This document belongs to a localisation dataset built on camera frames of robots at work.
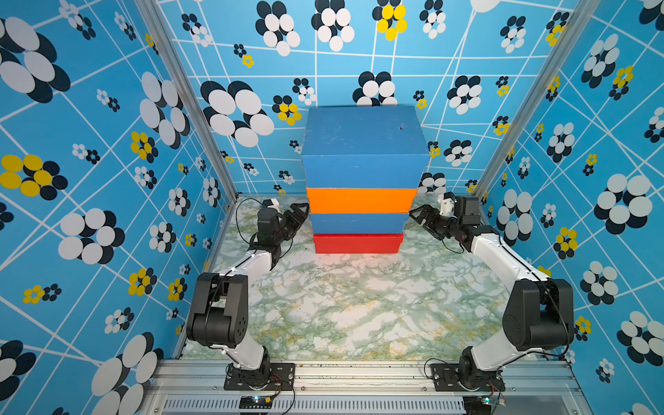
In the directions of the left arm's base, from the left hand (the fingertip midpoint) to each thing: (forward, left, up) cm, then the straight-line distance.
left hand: (310, 208), depth 89 cm
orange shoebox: (-2, -17, +7) cm, 19 cm away
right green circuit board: (-54, -48, -20) cm, 75 cm away
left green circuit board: (-53, +13, -23) cm, 59 cm away
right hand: (-2, -38, -2) cm, 38 cm away
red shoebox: (-9, -17, -8) cm, 21 cm away
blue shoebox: (-5, -17, -1) cm, 18 cm away
